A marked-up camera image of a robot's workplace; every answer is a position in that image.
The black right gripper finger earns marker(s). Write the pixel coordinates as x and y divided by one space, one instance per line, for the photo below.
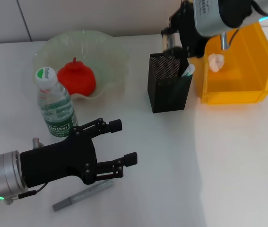
165 37
177 50

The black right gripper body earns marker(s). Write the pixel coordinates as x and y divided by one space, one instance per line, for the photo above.
188 28

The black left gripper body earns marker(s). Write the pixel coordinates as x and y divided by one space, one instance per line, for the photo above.
58 163

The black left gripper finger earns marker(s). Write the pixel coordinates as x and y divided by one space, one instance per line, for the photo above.
112 126
129 159

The green retractable pen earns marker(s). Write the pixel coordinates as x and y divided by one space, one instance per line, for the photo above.
188 70

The white paper ball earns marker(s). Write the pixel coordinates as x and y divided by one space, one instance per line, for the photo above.
216 62

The grey marker pen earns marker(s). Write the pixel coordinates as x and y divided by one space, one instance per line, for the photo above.
86 192

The clear green-label water bottle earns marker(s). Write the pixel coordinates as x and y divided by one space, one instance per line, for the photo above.
55 106

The red-orange toy orange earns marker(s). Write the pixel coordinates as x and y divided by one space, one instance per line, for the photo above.
79 78

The black mesh pen holder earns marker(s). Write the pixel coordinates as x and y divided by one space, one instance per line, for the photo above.
169 94

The green glass fruit bowl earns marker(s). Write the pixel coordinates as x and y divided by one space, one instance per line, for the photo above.
105 56

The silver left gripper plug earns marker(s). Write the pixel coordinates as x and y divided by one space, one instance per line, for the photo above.
37 143

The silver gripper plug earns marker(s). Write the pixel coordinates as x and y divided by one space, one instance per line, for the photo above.
37 143
224 41

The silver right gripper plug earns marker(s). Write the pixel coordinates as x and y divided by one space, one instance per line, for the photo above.
224 41

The yellow plastic bin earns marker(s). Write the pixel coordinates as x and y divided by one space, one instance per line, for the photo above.
242 78

